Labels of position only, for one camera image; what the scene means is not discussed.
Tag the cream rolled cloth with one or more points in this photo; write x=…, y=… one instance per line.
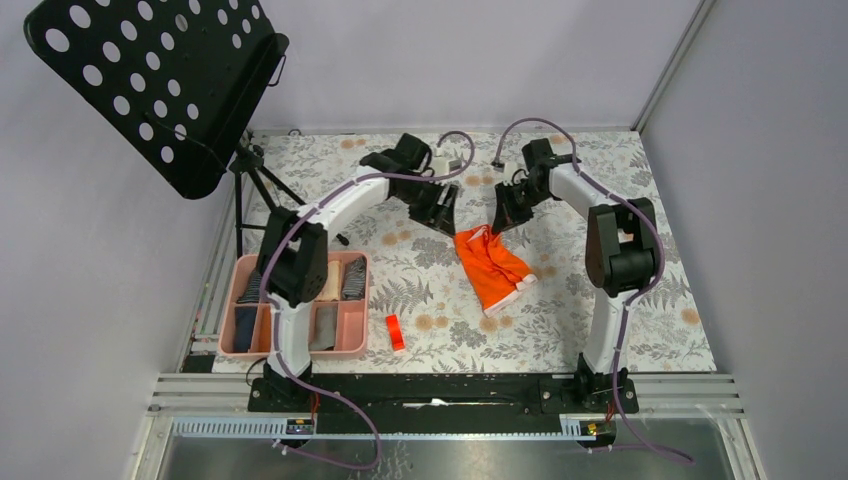
x=333, y=285

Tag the pink divided storage tray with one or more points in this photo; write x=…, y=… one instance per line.
x=352, y=324

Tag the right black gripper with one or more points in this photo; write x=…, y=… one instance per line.
x=507, y=214

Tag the floral tablecloth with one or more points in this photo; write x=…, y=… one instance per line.
x=417, y=275

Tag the small red block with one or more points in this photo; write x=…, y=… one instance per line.
x=395, y=333

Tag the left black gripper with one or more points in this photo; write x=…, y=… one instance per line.
x=439, y=215

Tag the black perforated music stand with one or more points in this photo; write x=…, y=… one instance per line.
x=179, y=80

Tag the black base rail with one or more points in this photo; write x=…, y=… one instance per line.
x=499, y=404

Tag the orange rolled cloth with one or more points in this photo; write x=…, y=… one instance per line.
x=262, y=330

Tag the blue rolled cloth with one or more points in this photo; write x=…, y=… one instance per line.
x=244, y=322

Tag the striped dark rolled cloth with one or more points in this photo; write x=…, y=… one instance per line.
x=252, y=292

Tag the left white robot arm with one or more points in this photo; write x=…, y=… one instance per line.
x=295, y=251

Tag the grey rolled cloth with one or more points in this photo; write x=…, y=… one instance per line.
x=324, y=328

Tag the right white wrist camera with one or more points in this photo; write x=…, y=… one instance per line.
x=512, y=173

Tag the orange underwear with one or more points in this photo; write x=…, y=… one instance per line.
x=497, y=276

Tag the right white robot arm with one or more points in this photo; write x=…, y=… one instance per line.
x=624, y=256

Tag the grey striped underwear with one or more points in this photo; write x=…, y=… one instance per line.
x=354, y=279

